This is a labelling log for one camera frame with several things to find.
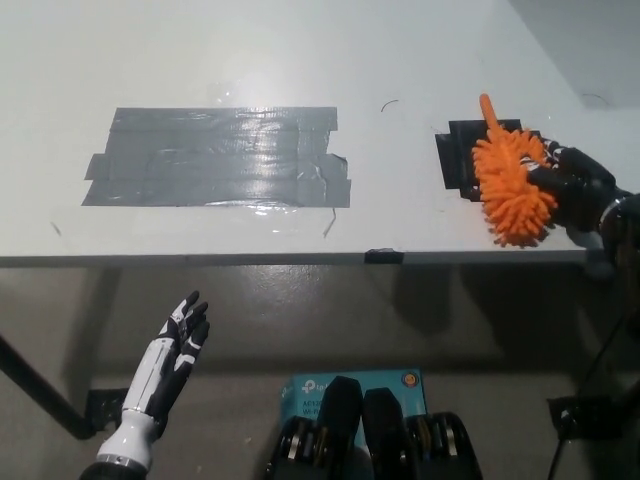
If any grey duct tape patch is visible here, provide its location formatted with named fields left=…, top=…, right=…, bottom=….
left=80, top=105, right=353, bottom=209

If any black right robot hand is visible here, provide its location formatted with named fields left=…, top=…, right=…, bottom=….
left=524, top=138, right=632, bottom=281

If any clear tape strip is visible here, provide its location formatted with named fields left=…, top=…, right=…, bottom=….
left=49, top=199, right=337, bottom=239

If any black cable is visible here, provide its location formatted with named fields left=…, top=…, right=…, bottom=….
left=548, top=309, right=635, bottom=480

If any black table leg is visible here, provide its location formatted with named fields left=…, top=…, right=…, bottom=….
left=0, top=332, right=95, bottom=442

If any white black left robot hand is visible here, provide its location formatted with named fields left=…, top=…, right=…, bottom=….
left=96, top=291, right=212, bottom=472

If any orange microfibre duster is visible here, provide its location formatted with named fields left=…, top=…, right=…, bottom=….
left=472, top=93, right=559, bottom=250

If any teal router box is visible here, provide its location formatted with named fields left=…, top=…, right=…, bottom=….
left=278, top=369, right=429, bottom=451

